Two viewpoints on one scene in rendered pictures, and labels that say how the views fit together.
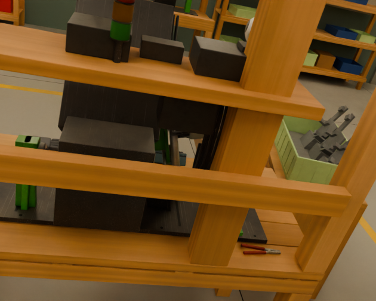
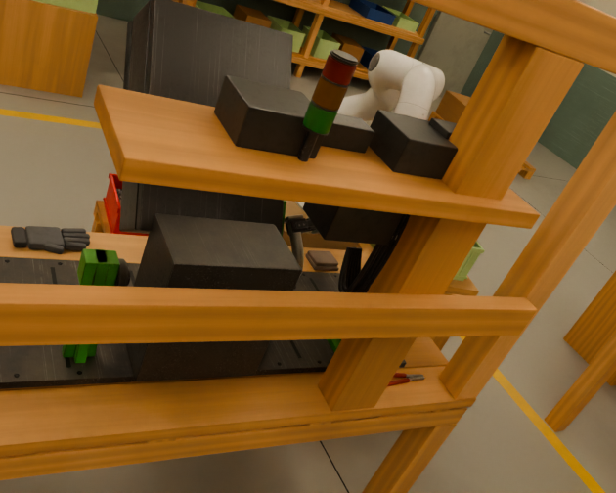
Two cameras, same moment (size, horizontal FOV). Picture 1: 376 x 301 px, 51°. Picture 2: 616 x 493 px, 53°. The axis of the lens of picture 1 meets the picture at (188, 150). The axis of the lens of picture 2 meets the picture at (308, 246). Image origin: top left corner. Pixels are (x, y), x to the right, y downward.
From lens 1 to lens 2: 0.58 m
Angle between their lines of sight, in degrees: 20
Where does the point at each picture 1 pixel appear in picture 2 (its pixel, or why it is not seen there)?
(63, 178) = (214, 328)
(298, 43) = (527, 138)
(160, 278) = (289, 436)
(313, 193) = (501, 312)
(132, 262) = (260, 422)
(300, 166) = not seen: hidden behind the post
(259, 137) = (455, 248)
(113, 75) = (319, 188)
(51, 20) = not seen: outside the picture
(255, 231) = not seen: hidden behind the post
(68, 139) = (185, 259)
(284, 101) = (502, 209)
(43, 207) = (107, 354)
